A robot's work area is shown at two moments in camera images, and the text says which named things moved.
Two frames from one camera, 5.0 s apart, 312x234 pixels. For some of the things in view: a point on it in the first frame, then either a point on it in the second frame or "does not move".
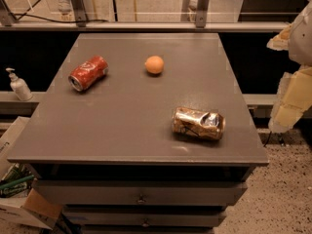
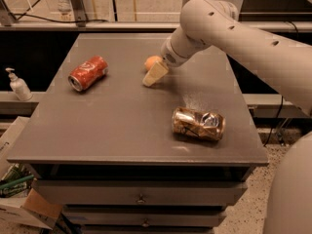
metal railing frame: x=78 y=21 does not move
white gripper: x=302 y=42 to x=171 y=57
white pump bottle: x=19 y=86 does not move
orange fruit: x=154 y=64 does not move
